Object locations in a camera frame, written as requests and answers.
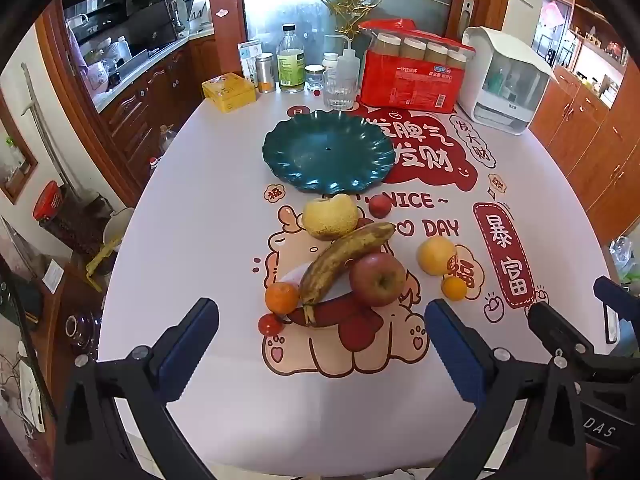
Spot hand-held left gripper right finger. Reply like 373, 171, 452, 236
424, 298, 591, 480

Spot red apple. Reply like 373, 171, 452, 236
349, 252, 407, 307

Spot clear plastic bag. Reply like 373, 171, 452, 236
607, 235, 640, 286

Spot clear glass tumbler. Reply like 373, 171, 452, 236
324, 69, 357, 111

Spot glass bottle with green label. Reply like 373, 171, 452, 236
276, 23, 307, 93

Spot red lidded container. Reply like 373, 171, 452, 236
33, 181, 62, 222

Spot white bucket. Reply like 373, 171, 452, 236
102, 206, 136, 251

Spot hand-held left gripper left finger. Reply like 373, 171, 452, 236
54, 297, 221, 480

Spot red cherry tomato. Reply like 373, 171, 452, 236
258, 313, 285, 337

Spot wooden kitchen cabinet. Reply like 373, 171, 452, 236
95, 35, 216, 196

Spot metal tin with orange base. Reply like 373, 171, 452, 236
255, 52, 276, 94

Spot brown spotted banana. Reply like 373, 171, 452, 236
299, 222, 396, 327

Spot yellow pear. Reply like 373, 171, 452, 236
301, 193, 360, 240

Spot white countertop appliance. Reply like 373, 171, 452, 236
457, 26, 557, 136

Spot dark green scalloped plate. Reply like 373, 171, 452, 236
262, 109, 396, 195

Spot wooden sideboard cabinet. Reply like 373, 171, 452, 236
530, 75, 640, 246

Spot small yellow orange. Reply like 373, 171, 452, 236
441, 275, 468, 302

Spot yellow cardboard box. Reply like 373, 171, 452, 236
201, 72, 257, 113

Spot red pack of paper cups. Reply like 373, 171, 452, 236
357, 19, 476, 114

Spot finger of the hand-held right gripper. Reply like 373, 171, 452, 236
527, 301, 596, 361
593, 276, 640, 346

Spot yellow plastic tool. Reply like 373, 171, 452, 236
86, 240, 122, 291

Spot plastic squeeze wash bottle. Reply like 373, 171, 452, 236
325, 34, 362, 96

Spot large yellow orange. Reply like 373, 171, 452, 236
417, 236, 458, 276

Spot orange tangerine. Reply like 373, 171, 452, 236
264, 282, 301, 316

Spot white carton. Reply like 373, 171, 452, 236
237, 40, 264, 86

